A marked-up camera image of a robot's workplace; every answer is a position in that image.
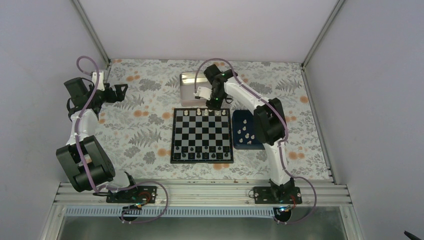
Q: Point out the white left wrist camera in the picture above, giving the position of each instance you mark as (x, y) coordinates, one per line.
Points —
(98, 79)

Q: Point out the floral patterned table mat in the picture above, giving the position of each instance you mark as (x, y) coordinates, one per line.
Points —
(150, 136)

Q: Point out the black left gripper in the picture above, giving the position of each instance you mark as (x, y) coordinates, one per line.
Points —
(119, 96)

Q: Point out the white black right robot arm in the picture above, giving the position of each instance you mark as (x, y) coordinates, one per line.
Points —
(270, 126)

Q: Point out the pink metal tin box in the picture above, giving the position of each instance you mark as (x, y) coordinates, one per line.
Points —
(187, 88)

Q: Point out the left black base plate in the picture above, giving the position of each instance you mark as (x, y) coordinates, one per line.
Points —
(143, 194)

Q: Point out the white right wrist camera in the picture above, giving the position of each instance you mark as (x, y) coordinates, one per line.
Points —
(203, 93)

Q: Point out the black silver chess board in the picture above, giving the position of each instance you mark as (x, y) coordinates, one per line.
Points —
(200, 130)

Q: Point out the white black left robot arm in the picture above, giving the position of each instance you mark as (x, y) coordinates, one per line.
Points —
(83, 159)

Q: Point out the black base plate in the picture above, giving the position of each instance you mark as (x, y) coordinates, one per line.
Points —
(263, 195)
(143, 194)

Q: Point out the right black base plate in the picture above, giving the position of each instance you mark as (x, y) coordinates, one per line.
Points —
(263, 195)

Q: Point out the aluminium rail frame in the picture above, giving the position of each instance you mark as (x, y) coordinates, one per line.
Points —
(216, 193)

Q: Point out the black chess piece row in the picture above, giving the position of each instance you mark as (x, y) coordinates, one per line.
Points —
(202, 153)

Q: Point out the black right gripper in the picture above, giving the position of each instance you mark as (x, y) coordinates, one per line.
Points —
(212, 106)

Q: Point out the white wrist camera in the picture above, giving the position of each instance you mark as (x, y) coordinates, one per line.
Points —
(98, 79)
(203, 93)

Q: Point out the blue plastic piece tray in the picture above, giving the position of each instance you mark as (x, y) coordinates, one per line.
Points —
(243, 132)

